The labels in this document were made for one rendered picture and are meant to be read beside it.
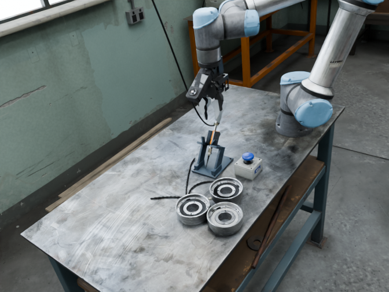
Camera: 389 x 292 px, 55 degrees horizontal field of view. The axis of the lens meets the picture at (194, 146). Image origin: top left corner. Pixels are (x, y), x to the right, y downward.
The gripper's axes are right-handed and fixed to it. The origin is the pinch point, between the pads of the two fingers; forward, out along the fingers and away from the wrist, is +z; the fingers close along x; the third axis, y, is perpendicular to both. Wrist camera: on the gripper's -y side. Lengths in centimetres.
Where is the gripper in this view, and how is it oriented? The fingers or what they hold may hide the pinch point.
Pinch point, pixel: (210, 118)
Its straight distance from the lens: 127.5
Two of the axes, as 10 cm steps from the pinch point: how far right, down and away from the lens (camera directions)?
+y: 5.6, -5.0, 6.6
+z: 1.1, 8.3, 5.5
